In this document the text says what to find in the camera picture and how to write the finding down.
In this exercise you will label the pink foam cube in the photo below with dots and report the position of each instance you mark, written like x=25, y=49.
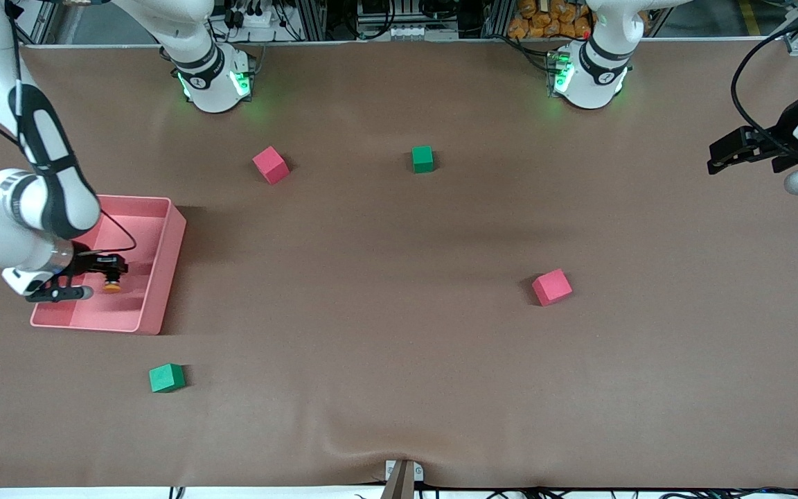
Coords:
x=551, y=287
x=271, y=165

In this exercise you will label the white power strip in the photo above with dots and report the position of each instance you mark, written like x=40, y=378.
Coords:
x=252, y=17

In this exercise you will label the pink plastic bin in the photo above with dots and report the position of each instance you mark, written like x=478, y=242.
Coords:
x=153, y=277

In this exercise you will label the green foam cube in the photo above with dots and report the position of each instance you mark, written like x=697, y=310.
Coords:
x=422, y=159
x=166, y=378

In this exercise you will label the white connector block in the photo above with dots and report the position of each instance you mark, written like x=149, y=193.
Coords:
x=411, y=31

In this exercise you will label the metal table clamp bracket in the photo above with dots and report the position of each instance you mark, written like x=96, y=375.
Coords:
x=402, y=475

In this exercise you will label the orange capped black push button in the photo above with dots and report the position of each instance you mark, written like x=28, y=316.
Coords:
x=112, y=283

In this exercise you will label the orange packaged goods pile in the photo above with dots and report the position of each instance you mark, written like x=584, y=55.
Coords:
x=544, y=19

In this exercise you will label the brown table mat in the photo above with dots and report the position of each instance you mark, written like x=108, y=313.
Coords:
x=399, y=360

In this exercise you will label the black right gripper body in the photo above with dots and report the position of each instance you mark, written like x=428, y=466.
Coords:
x=85, y=264

